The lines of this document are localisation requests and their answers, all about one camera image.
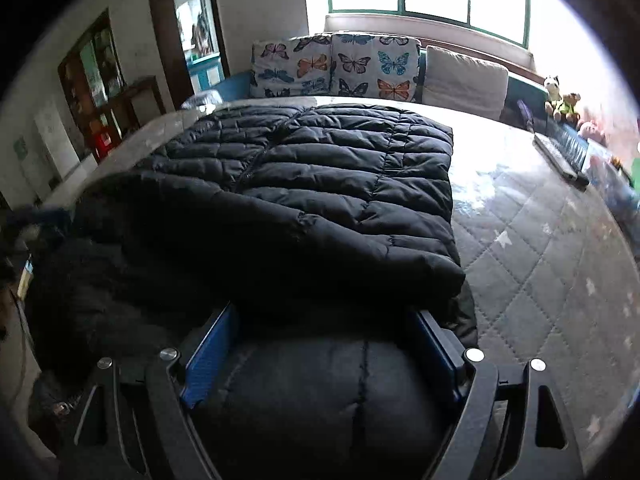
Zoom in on butterfly print cushion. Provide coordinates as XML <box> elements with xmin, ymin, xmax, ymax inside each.
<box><xmin>330</xmin><ymin>31</ymin><xmax>423</xmax><ymax>103</ymax></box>
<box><xmin>250</xmin><ymin>34</ymin><xmax>333</xmax><ymax>100</ymax></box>

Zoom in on panda plush toy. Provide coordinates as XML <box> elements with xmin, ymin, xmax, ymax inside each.
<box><xmin>544</xmin><ymin>74</ymin><xmax>563</xmax><ymax>120</ymax></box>

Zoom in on white cushion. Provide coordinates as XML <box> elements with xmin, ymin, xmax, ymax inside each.
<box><xmin>422</xmin><ymin>45</ymin><xmax>510</xmax><ymax>122</ymax></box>

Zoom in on round table, grey starred cover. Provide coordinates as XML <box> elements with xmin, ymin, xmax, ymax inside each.
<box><xmin>45</xmin><ymin>95</ymin><xmax>640</xmax><ymax>461</ymax></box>

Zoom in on red plastic stool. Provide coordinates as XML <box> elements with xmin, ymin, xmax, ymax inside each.
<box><xmin>90</xmin><ymin>120</ymin><xmax>113</xmax><ymax>156</ymax></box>

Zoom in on teal cabinet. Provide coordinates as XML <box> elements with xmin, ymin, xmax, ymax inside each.
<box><xmin>186</xmin><ymin>52</ymin><xmax>223</xmax><ymax>88</ymax></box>

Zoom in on brown door frame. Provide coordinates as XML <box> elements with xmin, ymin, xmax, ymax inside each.
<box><xmin>146</xmin><ymin>0</ymin><xmax>232</xmax><ymax>111</ymax></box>

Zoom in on white refrigerator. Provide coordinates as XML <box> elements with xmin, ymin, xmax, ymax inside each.
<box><xmin>32</xmin><ymin>102</ymin><xmax>81</xmax><ymax>181</ymax></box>

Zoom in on black puffer jacket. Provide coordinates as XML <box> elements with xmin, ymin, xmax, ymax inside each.
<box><xmin>25</xmin><ymin>102</ymin><xmax>481</xmax><ymax>480</ymax></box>

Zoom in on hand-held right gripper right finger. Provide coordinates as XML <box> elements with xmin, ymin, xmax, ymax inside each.
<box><xmin>407</xmin><ymin>309</ymin><xmax>586</xmax><ymax>480</ymax></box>

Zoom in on brown bear plush toy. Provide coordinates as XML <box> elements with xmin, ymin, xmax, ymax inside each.
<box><xmin>559</xmin><ymin>92</ymin><xmax>582</xmax><ymax>125</ymax></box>

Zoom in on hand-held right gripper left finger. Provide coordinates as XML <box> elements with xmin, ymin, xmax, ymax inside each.
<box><xmin>57</xmin><ymin>302</ymin><xmax>241</xmax><ymax>480</ymax></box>

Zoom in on white flat bar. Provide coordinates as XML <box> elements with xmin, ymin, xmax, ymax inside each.
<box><xmin>532</xmin><ymin>132</ymin><xmax>591</xmax><ymax>190</ymax></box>

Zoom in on hanging clothes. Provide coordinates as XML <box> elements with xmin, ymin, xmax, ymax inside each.
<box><xmin>192</xmin><ymin>10</ymin><xmax>211</xmax><ymax>56</ymax></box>

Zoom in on wooden shelf cabinet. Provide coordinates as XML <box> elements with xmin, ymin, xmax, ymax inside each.
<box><xmin>57</xmin><ymin>9</ymin><xmax>168</xmax><ymax>163</ymax></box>

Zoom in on pink plush toy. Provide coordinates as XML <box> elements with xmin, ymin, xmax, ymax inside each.
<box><xmin>577</xmin><ymin>120</ymin><xmax>607</xmax><ymax>145</ymax></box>

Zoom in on clear plastic storage box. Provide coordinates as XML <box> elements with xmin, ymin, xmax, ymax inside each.
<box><xmin>587</xmin><ymin>152</ymin><xmax>640</xmax><ymax>221</ymax></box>

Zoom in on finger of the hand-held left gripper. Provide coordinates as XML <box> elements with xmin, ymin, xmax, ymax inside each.
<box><xmin>9</xmin><ymin>206</ymin><xmax>72</xmax><ymax>231</ymax></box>

